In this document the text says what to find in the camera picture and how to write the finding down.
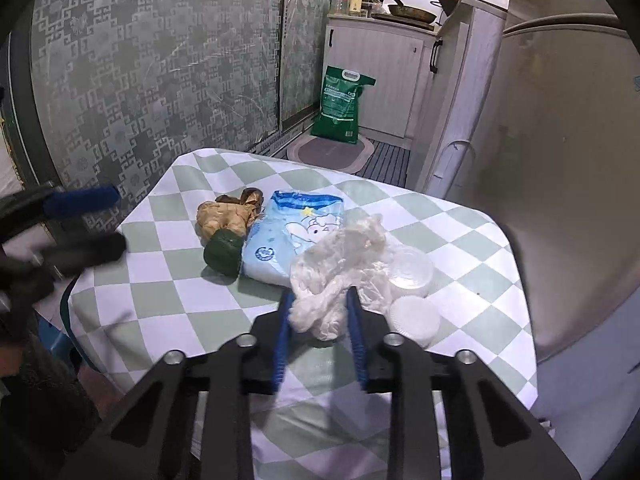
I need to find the person's left forearm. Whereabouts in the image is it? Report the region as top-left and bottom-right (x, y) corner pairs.
(0, 330), (103, 480)

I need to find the frying pan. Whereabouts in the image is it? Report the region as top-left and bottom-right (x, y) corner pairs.
(384, 0), (437, 18)

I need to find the wooden cutting board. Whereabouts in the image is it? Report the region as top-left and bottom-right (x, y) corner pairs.
(372, 12), (436, 27)

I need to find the grey oval floor mat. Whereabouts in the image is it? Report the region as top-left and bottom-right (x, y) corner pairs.
(286, 135), (375, 176)

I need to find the grey refrigerator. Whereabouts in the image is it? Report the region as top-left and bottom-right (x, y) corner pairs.
(500, 0), (640, 361)

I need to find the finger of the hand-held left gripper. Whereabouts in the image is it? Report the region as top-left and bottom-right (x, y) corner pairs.
(30, 232), (129, 278)
(0, 185), (122, 241)

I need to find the blue tissue packet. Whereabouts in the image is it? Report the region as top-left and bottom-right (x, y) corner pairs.
(241, 190), (348, 283)

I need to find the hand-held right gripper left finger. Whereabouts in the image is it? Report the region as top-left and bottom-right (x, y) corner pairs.
(57, 287), (296, 480)

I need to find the striped grey floor mat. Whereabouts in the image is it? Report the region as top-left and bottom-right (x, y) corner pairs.
(357, 141), (412, 191)

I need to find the large patterned mattress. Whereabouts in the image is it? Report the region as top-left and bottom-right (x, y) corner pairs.
(30, 0), (288, 233)

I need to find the white plastic bag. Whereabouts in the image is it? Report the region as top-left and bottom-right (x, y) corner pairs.
(289, 214), (396, 342)

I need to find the dark green crumpled wrapper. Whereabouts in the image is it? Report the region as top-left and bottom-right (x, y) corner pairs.
(202, 232), (246, 277)

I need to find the clear plastic round container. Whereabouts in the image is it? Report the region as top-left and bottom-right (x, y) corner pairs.
(390, 247), (435, 297)

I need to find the white tall cabinet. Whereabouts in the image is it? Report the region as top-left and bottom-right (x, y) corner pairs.
(410, 0), (506, 196)

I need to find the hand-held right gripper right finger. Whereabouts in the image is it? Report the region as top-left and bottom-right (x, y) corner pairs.
(345, 287), (583, 480)

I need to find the narrow patterned mattress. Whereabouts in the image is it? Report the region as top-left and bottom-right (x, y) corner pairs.
(279, 0), (358, 133)

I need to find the green white checkered tablecloth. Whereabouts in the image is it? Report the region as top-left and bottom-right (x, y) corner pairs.
(67, 147), (538, 480)

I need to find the green rice bag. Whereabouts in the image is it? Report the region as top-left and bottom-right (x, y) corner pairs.
(310, 65), (377, 145)

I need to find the blue stool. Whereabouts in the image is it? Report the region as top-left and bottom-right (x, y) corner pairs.
(37, 285), (81, 366)

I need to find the white low cabinet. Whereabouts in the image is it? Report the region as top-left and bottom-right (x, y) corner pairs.
(320, 14), (446, 141)

